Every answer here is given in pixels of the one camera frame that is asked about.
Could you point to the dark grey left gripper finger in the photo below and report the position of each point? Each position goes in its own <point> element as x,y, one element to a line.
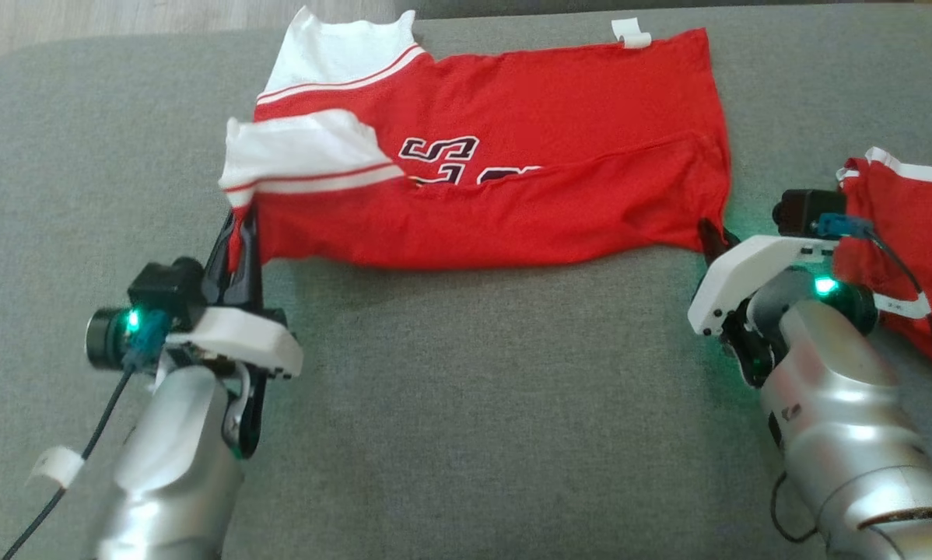
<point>248,264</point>
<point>215,272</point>

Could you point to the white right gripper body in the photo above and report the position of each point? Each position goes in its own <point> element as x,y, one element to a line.
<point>746,264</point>

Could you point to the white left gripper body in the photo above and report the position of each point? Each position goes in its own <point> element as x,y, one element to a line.
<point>240,338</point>

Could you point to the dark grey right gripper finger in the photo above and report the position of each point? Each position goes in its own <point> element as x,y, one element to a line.
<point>716,239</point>

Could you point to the red shorts with white stripes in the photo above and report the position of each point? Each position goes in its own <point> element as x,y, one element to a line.
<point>917,218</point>

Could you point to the red jersey with white sleeves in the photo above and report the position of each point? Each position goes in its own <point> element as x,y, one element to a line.
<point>513,101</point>

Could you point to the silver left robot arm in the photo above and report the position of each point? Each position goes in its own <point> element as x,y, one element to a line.
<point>170,482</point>

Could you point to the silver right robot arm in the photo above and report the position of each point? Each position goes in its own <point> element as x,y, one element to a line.
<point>839,435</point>

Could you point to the white tape tag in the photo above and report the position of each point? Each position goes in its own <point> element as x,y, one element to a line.
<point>55,465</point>

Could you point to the large grey sofa seat cushion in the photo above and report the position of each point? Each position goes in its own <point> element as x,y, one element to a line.
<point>474,404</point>

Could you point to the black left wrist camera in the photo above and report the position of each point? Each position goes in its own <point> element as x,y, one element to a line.
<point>162,288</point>

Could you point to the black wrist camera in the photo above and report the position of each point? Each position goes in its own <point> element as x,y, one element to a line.
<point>808,208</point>
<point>162,288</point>

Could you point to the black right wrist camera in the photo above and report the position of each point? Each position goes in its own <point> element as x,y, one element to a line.
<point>808,208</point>

